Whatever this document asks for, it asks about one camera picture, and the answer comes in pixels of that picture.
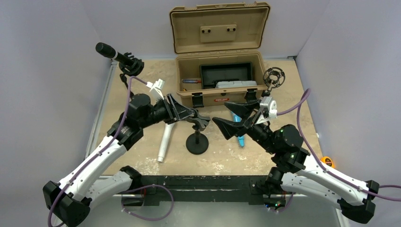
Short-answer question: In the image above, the red handled screwdriver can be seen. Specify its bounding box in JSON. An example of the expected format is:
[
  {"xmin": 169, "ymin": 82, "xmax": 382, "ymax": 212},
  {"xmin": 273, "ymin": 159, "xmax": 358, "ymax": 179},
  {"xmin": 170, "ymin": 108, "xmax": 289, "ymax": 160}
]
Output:
[{"xmin": 182, "ymin": 79, "xmax": 201, "ymax": 84}]

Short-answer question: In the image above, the black tripod shock mount stand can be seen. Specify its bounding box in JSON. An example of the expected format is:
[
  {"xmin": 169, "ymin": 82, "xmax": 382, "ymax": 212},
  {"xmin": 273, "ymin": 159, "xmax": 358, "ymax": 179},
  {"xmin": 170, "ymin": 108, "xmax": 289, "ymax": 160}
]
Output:
[{"xmin": 245, "ymin": 67, "xmax": 286, "ymax": 102}]

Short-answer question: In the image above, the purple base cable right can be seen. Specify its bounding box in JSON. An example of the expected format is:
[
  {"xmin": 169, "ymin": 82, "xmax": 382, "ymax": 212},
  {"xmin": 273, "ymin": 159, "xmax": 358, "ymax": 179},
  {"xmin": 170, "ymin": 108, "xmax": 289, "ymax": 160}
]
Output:
[{"xmin": 264, "ymin": 191, "xmax": 296, "ymax": 214}]

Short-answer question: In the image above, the orange round tape measure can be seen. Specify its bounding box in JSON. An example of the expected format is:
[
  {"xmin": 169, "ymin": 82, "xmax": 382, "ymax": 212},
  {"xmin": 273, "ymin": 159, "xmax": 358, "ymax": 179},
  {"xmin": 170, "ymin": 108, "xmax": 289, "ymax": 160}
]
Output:
[{"xmin": 321, "ymin": 156, "xmax": 335, "ymax": 168}]

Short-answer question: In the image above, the blue microphone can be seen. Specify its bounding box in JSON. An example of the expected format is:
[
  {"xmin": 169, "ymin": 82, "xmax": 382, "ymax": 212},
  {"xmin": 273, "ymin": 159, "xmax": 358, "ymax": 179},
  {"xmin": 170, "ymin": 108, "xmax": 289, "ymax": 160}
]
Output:
[{"xmin": 232, "ymin": 113, "xmax": 246, "ymax": 148}]

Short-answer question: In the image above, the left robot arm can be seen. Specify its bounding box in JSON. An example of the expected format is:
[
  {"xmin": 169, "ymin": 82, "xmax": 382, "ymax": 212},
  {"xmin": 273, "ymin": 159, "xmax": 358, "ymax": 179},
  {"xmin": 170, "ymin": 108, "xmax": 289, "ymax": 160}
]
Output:
[{"xmin": 43, "ymin": 94, "xmax": 198, "ymax": 227}]

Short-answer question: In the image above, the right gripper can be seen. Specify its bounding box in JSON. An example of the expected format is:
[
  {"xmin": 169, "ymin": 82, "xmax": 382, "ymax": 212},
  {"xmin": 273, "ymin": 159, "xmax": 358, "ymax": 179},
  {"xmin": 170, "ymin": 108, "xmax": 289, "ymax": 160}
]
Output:
[{"xmin": 211, "ymin": 99, "xmax": 277, "ymax": 154}]

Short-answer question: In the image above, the black tray in toolbox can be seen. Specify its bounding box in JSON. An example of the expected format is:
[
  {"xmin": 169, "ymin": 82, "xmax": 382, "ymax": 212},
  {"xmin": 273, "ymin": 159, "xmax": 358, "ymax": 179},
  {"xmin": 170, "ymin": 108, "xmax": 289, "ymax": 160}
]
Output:
[{"xmin": 200, "ymin": 62, "xmax": 254, "ymax": 89}]

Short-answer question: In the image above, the black microphone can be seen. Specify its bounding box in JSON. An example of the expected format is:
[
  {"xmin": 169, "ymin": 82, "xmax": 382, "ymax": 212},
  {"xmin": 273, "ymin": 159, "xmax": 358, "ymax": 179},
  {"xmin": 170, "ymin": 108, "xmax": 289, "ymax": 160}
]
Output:
[{"xmin": 96, "ymin": 42, "xmax": 134, "ymax": 66}]

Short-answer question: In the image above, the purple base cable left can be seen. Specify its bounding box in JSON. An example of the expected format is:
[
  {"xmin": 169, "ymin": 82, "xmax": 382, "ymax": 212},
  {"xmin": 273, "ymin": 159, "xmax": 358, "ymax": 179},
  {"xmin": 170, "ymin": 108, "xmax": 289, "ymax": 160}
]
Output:
[{"xmin": 121, "ymin": 184, "xmax": 174, "ymax": 222}]

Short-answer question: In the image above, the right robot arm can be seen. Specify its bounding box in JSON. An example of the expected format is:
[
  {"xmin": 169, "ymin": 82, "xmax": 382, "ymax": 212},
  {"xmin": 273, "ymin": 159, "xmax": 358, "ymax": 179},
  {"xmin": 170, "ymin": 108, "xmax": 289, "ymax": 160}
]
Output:
[{"xmin": 213, "ymin": 97, "xmax": 379, "ymax": 224}]

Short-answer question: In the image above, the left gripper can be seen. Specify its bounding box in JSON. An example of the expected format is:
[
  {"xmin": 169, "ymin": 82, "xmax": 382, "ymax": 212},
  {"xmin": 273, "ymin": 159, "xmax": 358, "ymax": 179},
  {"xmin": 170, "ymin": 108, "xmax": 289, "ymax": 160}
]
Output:
[{"xmin": 140, "ymin": 94, "xmax": 193, "ymax": 129}]

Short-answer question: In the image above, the black round base stand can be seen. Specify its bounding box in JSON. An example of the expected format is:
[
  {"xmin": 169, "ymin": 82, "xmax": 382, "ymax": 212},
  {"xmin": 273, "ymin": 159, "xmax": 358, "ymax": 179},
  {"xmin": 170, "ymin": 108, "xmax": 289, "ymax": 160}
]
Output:
[
  {"xmin": 186, "ymin": 109, "xmax": 210, "ymax": 155},
  {"xmin": 118, "ymin": 52, "xmax": 145, "ymax": 88}
]

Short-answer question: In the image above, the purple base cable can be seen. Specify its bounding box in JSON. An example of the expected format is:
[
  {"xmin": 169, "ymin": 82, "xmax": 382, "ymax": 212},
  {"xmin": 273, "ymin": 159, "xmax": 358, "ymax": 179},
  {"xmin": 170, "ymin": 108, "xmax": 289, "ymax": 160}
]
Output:
[
  {"xmin": 264, "ymin": 191, "xmax": 296, "ymax": 214},
  {"xmin": 121, "ymin": 184, "xmax": 174, "ymax": 222}
]

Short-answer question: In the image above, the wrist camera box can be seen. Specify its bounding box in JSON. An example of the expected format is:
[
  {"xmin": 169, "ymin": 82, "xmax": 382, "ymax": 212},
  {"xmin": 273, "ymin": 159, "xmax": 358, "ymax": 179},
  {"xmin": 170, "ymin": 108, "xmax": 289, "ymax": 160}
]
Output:
[
  {"xmin": 256, "ymin": 96, "xmax": 278, "ymax": 124},
  {"xmin": 146, "ymin": 79, "xmax": 165, "ymax": 101}
]

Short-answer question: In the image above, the grey plastic parts box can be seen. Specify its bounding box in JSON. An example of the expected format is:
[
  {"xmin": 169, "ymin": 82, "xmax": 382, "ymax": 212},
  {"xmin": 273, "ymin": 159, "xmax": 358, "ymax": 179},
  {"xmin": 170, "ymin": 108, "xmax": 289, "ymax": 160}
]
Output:
[{"xmin": 216, "ymin": 80, "xmax": 258, "ymax": 89}]

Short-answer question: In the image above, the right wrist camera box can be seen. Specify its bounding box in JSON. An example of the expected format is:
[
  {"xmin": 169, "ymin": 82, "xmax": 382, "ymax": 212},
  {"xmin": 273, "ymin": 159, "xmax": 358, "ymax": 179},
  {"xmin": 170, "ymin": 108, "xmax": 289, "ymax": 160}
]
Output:
[{"xmin": 256, "ymin": 96, "xmax": 278, "ymax": 124}]

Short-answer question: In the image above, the tan plastic toolbox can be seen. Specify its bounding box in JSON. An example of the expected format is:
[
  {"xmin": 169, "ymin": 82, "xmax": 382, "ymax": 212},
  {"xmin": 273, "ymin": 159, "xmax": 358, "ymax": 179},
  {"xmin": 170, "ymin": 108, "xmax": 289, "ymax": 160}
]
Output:
[{"xmin": 169, "ymin": 2, "xmax": 271, "ymax": 108}]

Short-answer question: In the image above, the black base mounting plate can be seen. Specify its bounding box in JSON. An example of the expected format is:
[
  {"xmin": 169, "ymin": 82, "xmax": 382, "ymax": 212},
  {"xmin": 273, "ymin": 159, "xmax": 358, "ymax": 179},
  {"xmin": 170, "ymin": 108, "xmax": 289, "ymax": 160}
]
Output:
[{"xmin": 120, "ymin": 175, "xmax": 291, "ymax": 208}]

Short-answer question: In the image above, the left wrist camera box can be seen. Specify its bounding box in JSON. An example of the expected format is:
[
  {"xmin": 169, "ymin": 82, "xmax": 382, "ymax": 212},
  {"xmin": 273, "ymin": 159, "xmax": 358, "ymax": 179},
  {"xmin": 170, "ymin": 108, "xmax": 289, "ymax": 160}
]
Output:
[{"xmin": 146, "ymin": 79, "xmax": 165, "ymax": 101}]

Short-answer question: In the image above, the silver white microphone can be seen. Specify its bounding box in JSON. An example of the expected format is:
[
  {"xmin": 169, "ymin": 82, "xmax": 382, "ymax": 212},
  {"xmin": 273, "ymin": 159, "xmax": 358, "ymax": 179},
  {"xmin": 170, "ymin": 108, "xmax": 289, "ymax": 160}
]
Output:
[{"xmin": 157, "ymin": 123, "xmax": 175, "ymax": 163}]

